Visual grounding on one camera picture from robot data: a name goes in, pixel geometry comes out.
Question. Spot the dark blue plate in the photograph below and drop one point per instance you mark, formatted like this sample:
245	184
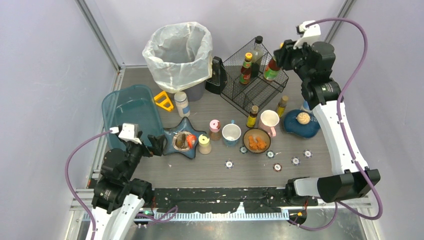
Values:
292	125

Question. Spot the small yellow oil bottle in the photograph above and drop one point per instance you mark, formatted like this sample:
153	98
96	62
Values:
282	105

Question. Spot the black wire rack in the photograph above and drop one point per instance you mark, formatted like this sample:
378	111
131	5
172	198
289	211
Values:
258	91

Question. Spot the pink cap spice jar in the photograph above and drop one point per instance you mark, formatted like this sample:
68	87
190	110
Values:
215	130

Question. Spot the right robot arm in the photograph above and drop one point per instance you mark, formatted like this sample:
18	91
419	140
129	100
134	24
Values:
351	176

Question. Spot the yellow cap spice jar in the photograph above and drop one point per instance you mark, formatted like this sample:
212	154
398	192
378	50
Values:
204	144

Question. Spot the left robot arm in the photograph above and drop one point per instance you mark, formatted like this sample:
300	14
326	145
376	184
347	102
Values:
118	196

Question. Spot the black cap glass bottle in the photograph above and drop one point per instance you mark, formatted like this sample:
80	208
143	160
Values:
257	55

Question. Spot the yellow cap sauce bottle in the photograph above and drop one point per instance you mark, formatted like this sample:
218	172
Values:
272	70
246	69

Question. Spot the brown bowl with nuggets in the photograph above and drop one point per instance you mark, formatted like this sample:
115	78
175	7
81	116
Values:
256	140

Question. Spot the pink mug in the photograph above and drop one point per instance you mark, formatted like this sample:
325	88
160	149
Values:
268	121

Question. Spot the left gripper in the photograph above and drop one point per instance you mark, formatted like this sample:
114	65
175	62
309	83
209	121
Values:
149	145

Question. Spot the yellow plastic holder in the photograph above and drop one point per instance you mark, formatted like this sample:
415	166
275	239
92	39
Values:
163	101

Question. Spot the red poker chip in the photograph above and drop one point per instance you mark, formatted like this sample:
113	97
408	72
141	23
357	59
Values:
277	167

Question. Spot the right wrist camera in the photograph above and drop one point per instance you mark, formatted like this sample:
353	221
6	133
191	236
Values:
309	32

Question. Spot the glass jar white beads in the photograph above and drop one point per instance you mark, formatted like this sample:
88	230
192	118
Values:
182	104

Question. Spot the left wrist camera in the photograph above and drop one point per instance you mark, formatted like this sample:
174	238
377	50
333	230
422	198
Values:
128	132

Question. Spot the teal transparent plastic tub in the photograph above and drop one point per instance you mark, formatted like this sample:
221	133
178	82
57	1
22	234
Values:
134	105

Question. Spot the grey trash bin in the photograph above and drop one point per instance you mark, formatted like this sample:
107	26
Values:
192	94

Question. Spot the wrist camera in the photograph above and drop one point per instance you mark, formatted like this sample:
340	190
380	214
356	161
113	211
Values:
309	32
128	132

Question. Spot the blue floral mug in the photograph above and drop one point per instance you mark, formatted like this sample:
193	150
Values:
231	134

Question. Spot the blue star-shaped plate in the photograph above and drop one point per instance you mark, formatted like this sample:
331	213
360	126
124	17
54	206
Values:
176	139

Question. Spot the shrimp on plate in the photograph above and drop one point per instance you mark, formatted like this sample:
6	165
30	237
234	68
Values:
191	140

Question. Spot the steamed bun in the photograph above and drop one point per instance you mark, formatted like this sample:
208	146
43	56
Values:
303	118

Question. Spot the black device behind bin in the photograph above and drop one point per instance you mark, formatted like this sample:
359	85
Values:
217	82

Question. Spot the small brown cap bottle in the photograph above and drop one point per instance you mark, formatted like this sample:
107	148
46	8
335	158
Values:
252	117

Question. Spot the white trash bag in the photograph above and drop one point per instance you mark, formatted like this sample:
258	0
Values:
179	56

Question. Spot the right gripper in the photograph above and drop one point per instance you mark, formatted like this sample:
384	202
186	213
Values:
287	51

